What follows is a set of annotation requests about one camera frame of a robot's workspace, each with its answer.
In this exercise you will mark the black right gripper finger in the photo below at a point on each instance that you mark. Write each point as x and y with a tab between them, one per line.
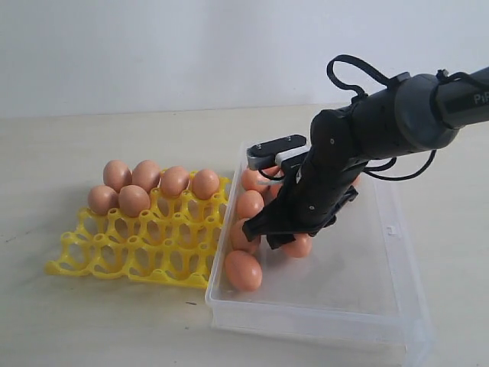
275	241
274	218

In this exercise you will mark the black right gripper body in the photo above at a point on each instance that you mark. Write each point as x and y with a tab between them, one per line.
314	189

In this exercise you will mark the brown egg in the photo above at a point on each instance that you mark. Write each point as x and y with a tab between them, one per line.
249	204
300	247
243	271
146	175
101	199
174	181
133	200
116	174
239	240
253	180
205	183
275	185

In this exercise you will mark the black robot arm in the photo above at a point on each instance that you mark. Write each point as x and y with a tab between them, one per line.
411	114

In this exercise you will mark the clear plastic container box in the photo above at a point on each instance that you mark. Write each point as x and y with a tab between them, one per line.
359	286

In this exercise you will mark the yellow plastic egg tray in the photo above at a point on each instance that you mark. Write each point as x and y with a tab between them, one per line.
174	242

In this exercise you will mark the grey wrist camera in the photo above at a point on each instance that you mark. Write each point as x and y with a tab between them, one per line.
270	153

